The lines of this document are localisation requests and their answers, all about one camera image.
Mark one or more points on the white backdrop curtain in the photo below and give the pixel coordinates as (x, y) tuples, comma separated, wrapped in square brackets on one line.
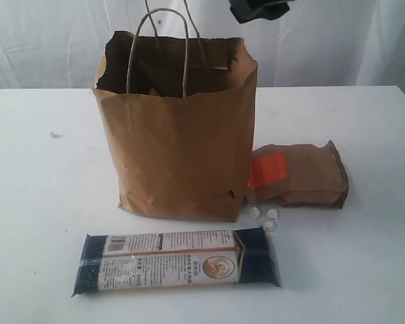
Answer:
[(58, 44)]

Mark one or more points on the small paper scrap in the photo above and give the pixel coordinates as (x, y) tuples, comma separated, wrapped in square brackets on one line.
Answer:
[(56, 136)]

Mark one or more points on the brown pouch with orange label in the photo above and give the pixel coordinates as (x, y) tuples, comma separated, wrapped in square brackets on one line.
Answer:
[(299, 175)]

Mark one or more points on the white candy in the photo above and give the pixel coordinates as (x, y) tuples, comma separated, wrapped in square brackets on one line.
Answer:
[(254, 212), (272, 214), (270, 225)]

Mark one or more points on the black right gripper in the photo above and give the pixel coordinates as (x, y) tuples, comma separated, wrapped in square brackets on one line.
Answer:
[(248, 10)]

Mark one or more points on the dark blue noodle packet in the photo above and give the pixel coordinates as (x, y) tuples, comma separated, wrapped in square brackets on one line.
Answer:
[(176, 259)]

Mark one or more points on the brown paper shopping bag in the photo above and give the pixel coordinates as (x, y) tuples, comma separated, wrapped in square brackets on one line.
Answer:
[(178, 114)]

